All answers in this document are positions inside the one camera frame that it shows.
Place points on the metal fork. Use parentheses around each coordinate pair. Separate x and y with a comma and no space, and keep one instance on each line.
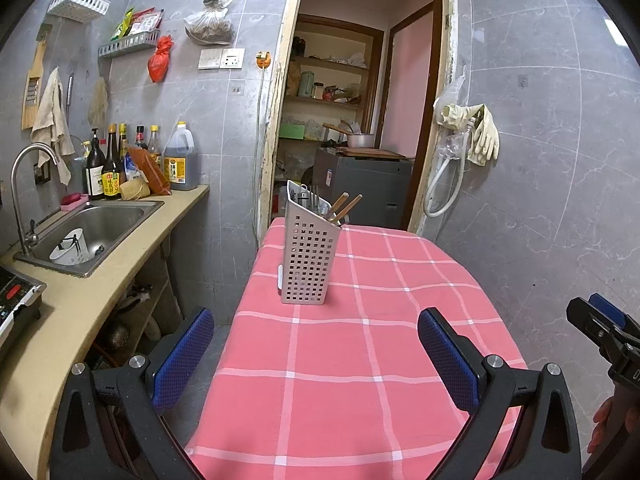
(313,197)

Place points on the crumpled cream rubber glove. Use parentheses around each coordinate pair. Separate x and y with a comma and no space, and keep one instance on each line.
(452,116)

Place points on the large dark liquid jug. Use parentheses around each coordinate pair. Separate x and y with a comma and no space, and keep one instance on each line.
(181,160)

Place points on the white plastic cup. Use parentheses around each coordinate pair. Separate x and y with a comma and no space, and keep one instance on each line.
(70,250)

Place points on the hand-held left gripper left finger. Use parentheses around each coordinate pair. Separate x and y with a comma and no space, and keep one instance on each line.
(182,355)

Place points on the pink checked tablecloth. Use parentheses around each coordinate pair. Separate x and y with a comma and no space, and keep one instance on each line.
(350,385)

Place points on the stainless steel sink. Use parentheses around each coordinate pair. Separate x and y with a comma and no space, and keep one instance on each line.
(110,220)

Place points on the green box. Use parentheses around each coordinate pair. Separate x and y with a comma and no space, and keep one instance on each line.
(292,131)

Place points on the teal jar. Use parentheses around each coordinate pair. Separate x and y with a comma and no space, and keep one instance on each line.
(306,85)

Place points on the pink soap dish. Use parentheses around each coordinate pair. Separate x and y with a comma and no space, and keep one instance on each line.
(75,200)

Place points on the amber sauce bottle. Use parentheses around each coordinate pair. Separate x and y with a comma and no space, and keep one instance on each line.
(155,147)

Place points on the red plastic bag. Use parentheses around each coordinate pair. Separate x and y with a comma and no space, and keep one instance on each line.
(160,60)

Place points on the beige dish towel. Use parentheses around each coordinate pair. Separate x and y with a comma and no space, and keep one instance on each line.
(50,120)

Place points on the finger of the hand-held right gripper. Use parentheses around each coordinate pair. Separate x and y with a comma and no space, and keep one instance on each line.
(595,327)
(610,307)

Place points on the dark soy sauce bottle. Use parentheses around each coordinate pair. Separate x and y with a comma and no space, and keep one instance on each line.
(111,175)

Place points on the white wall switch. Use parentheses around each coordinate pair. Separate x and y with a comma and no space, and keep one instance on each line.
(210,58)

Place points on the person's right hand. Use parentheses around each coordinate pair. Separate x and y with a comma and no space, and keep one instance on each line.
(602,417)

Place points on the small dark sauce bottle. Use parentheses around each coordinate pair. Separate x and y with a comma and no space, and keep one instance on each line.
(140,139)

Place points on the metal pot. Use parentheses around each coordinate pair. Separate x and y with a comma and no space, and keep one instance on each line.
(360,141)

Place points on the orange red snack packet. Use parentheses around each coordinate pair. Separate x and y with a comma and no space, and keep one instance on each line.
(150,172)

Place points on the orange plug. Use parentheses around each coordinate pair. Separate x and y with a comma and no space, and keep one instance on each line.
(263,59)

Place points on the wooden grater board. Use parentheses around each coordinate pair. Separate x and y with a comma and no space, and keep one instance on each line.
(32,95)

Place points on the cream door frame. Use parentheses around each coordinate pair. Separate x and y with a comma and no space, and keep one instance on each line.
(272,110)

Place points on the white blue packet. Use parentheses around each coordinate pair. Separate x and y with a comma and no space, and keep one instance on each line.
(132,170)

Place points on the hanging metal tool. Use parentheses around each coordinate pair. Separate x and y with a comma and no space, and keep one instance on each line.
(70,92)

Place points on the white wall socket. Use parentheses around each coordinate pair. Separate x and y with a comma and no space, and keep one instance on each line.
(233,58)

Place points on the hanging brown cloth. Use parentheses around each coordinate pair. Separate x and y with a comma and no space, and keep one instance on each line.
(98,102)

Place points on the white perforated utensil holder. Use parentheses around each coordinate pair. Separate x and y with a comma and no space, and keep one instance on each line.
(307,260)

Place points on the clear bag of dried goods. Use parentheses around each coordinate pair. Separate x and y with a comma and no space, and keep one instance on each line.
(210,27)

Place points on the black induction cooker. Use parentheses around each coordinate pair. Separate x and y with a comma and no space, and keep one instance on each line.
(17,305)

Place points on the small wall hook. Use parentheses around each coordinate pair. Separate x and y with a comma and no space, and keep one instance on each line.
(523,82)

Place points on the grey wall shelf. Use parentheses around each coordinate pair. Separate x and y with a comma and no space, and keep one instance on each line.
(127,46)

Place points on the dark grey cabinet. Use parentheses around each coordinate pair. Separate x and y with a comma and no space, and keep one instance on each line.
(365,190)

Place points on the wooden cutting board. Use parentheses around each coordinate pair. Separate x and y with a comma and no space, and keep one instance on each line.
(372,153)

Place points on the black wall socket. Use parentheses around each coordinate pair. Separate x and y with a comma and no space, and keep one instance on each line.
(42,173)

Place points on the chrome faucet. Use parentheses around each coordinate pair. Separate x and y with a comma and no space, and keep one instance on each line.
(17,185)

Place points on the wooden shelf unit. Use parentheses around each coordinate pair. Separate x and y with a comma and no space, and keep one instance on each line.
(330,62)

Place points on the colourful seasoning packets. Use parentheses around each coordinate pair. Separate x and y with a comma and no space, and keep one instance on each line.
(137,22)

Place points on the wooden chopstick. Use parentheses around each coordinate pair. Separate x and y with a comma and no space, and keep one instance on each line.
(352,205)
(339,205)

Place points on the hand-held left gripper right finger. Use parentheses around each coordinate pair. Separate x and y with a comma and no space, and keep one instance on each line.
(445,360)

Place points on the slim dark sauce bottle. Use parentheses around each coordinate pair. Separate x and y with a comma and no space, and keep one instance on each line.
(123,142)

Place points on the white wall basket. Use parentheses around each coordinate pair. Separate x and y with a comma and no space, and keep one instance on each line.
(77,2)

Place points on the hanging clear plastic bag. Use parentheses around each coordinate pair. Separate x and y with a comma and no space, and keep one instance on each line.
(450,152)

